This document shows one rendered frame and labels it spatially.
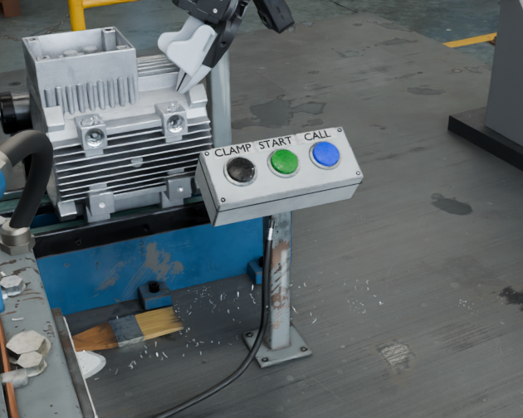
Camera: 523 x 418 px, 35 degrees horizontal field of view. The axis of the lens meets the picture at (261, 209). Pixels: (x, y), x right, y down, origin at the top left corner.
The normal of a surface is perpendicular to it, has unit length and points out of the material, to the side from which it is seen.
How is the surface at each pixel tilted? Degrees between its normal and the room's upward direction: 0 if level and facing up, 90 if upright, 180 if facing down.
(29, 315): 0
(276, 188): 34
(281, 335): 90
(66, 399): 15
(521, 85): 90
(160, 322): 2
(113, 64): 90
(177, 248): 90
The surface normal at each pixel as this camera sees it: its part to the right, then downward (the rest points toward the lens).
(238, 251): 0.37, 0.45
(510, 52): -0.90, 0.22
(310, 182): 0.20, -0.47
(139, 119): -0.01, -0.87
